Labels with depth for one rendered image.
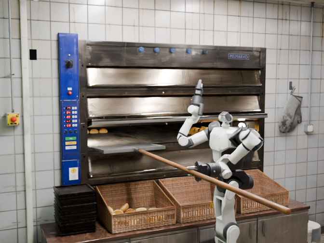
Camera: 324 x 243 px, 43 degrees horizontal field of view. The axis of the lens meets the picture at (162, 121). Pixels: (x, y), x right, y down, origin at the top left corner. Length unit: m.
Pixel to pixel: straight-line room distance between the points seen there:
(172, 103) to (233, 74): 0.73
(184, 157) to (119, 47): 1.20
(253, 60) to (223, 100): 0.53
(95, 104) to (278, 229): 2.02
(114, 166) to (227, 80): 1.39
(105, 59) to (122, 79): 0.23
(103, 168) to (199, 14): 1.69
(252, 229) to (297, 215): 0.51
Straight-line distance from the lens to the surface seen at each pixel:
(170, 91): 3.81
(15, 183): 3.55
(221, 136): 2.99
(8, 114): 3.39
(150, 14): 3.78
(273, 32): 4.46
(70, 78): 3.49
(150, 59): 3.75
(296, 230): 4.18
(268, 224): 3.95
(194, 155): 4.00
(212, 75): 4.03
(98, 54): 3.60
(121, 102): 3.65
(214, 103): 4.04
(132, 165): 3.74
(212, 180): 2.35
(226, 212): 3.18
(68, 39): 3.50
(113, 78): 3.61
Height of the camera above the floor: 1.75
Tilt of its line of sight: 5 degrees down
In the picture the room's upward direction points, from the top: straight up
